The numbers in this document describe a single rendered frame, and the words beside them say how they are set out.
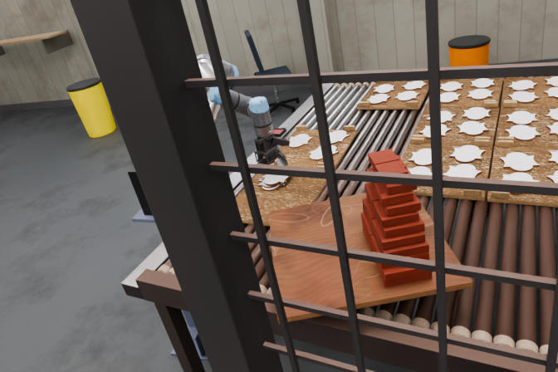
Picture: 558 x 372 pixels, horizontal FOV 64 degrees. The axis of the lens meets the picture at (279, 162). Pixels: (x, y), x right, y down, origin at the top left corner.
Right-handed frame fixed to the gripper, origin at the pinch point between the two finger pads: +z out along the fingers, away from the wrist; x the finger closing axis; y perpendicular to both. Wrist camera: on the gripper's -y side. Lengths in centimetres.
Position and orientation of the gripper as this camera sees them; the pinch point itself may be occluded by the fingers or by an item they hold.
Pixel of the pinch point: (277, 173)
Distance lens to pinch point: 195.0
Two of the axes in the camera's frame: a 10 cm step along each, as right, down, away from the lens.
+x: 7.5, 1.7, -6.3
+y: -6.3, 4.6, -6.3
